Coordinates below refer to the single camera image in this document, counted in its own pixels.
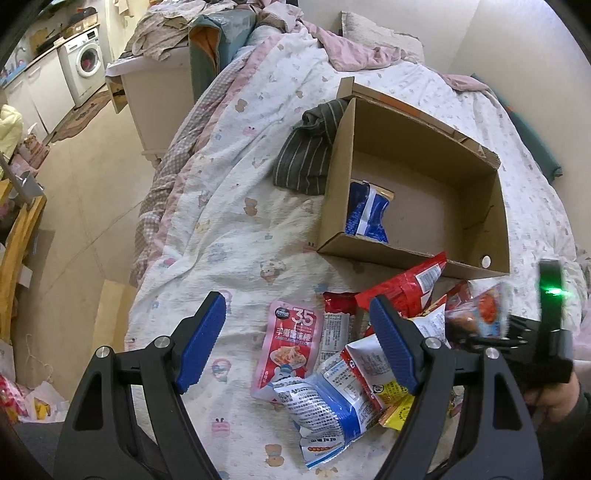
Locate pink crumpled blanket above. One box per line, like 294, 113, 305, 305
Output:
259, 0, 490, 93

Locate teal cloth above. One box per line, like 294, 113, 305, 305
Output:
508, 106, 564, 183

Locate patterned floor rug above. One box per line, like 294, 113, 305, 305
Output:
46, 90, 114, 144

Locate blue and white snack packet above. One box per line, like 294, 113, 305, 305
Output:
272, 369, 384, 469

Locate dark striped cloth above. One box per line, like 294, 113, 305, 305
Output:
272, 99, 349, 197

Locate large red snack packet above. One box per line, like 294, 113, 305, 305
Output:
355, 251, 448, 319

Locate pile of crumpled clothes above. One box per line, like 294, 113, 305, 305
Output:
129, 0, 259, 61

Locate white washing machine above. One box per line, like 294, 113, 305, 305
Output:
58, 27, 107, 108

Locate white storage unit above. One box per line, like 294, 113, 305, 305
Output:
106, 44, 195, 162

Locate flat red snack pouch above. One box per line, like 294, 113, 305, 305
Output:
427, 281, 474, 324

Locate plastic bags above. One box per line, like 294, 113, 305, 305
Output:
0, 374, 70, 423

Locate white and red snack packet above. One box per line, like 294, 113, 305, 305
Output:
323, 309, 451, 418

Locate orange and blue snack packet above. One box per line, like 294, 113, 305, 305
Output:
444, 282, 509, 344

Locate pale yellow cloth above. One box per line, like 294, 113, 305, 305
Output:
0, 104, 24, 158

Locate cardboard box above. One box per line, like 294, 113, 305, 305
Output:
316, 78, 511, 280

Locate beige pillow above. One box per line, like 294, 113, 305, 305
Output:
342, 10, 426, 65

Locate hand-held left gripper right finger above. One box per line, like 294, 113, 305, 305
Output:
369, 295, 543, 480

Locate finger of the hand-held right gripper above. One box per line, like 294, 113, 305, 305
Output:
455, 316, 533, 352

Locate wooden chair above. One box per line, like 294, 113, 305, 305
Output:
0, 180, 47, 342

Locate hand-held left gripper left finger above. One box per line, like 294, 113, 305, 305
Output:
53, 291, 227, 480

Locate pink snack packet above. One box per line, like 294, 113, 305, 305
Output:
252, 302, 324, 402

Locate person's right hand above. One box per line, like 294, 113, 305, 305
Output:
526, 375, 583, 423

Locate pink checkered quilt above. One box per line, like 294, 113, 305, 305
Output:
129, 32, 287, 287

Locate person's right forearm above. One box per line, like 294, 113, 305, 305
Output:
531, 369, 591, 480

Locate red and white snack bar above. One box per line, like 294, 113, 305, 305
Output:
321, 292, 358, 370

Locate white floor cabinet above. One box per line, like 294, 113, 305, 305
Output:
0, 46, 77, 134

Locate small yellow snack packet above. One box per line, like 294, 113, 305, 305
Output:
379, 392, 416, 432

